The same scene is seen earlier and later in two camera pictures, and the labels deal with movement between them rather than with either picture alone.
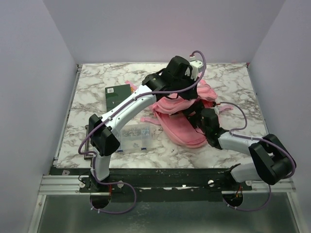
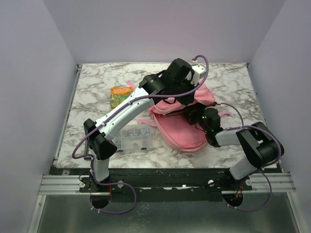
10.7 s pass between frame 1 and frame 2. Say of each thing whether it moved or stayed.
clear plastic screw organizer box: stayed
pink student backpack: moved
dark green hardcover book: moved
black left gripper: stayed
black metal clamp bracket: stayed
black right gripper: stayed
